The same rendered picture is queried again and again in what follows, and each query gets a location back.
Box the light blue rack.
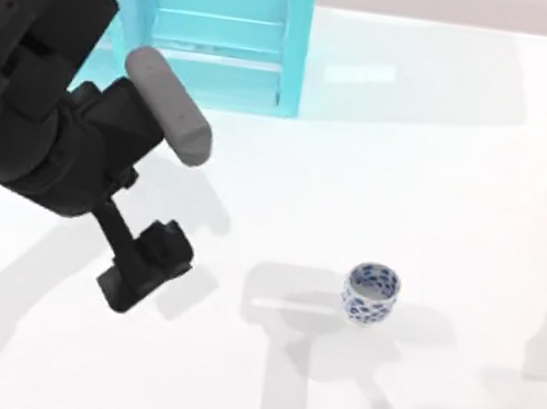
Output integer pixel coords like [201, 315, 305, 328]
[0, 0, 317, 122]

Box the pale grey rounded box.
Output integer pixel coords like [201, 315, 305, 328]
[112, 42, 225, 171]

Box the blue and white cup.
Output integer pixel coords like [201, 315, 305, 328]
[336, 258, 405, 334]

